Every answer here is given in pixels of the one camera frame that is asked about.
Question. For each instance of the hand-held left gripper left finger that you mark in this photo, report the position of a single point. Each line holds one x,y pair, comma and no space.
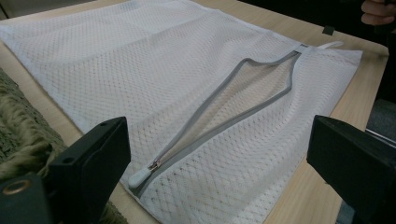
87,161

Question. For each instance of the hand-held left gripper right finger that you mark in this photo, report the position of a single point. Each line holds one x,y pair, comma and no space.
358,161

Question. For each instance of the green woven basket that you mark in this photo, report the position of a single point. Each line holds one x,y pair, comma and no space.
18,124

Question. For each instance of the white mesh laundry bag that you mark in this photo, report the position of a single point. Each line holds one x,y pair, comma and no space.
124,62

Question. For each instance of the grey floor marker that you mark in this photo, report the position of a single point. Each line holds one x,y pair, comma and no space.
328,30

